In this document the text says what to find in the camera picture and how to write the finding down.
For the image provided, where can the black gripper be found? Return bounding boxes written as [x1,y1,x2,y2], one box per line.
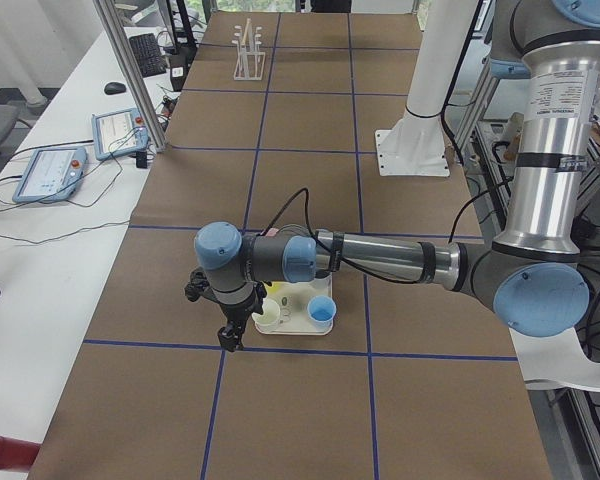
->
[184,268,263,352]

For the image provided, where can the white plastic cup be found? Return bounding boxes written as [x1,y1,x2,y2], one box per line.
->
[252,298,281,332]

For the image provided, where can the yellow plastic cup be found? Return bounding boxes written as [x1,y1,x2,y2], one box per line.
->
[265,282,285,294]

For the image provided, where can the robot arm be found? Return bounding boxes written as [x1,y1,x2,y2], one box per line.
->
[184,1,600,351]

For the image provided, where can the blue plastic cup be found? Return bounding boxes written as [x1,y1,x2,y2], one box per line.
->
[306,295,337,332]

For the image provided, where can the cream plastic tray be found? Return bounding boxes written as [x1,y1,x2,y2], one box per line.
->
[254,273,333,336]

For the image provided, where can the far teach pendant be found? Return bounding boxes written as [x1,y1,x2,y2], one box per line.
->
[91,108,149,161]

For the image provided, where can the teach pendant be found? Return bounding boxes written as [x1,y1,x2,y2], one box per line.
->
[12,147,88,204]
[91,108,149,161]

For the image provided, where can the near teach pendant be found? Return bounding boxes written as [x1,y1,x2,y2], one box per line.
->
[12,147,88,204]

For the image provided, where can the red cylinder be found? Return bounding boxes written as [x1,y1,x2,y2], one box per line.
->
[0,436,41,473]

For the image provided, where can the black computer mouse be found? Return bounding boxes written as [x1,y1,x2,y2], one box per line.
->
[103,81,127,95]

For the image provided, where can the black power box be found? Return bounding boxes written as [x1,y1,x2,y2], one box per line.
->
[168,50,190,92]

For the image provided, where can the black keyboard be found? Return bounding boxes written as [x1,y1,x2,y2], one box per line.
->
[128,33,166,78]

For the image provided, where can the white chair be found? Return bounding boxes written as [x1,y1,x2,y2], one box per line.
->
[509,328,600,393]

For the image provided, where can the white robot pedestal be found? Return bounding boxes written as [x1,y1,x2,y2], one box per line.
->
[375,0,481,177]

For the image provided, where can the white wire cup rack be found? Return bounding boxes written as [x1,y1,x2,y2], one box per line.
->
[231,18,266,81]

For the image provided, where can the aluminium frame post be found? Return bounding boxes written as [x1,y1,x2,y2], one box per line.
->
[92,0,166,153]

